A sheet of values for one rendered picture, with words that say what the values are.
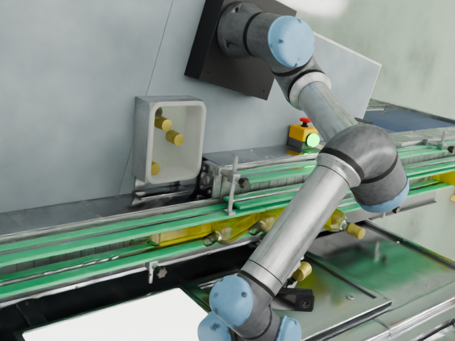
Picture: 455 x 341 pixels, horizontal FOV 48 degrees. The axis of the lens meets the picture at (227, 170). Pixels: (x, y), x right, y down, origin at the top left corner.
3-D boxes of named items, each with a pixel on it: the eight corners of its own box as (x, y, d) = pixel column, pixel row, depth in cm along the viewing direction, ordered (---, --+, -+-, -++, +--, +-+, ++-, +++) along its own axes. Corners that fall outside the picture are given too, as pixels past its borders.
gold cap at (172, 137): (166, 130, 143) (174, 134, 140) (176, 129, 145) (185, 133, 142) (165, 142, 145) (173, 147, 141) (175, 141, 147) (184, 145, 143)
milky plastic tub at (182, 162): (131, 175, 143) (146, 185, 137) (135, 95, 136) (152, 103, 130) (183, 168, 153) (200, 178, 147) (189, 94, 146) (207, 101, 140)
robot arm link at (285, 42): (268, 1, 131) (307, 7, 122) (288, 40, 140) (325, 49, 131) (238, 33, 129) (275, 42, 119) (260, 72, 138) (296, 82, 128)
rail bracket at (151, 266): (128, 270, 137) (154, 294, 128) (130, 247, 135) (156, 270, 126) (142, 266, 140) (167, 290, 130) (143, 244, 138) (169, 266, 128)
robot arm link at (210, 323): (231, 362, 97) (196, 353, 101) (260, 333, 106) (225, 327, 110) (226, 324, 95) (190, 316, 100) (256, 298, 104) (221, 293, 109)
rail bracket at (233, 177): (210, 205, 147) (237, 222, 138) (216, 149, 142) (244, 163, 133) (218, 203, 149) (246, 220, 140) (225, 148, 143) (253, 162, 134)
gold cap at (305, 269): (297, 271, 129) (290, 278, 126) (300, 259, 128) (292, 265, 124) (310, 277, 127) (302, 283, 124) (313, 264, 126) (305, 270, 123)
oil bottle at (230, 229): (245, 219, 158) (206, 241, 141) (247, 202, 157) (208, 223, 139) (261, 224, 156) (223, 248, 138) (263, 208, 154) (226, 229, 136)
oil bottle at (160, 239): (205, 226, 149) (139, 241, 136) (207, 209, 147) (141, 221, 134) (217, 234, 145) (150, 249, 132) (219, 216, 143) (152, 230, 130)
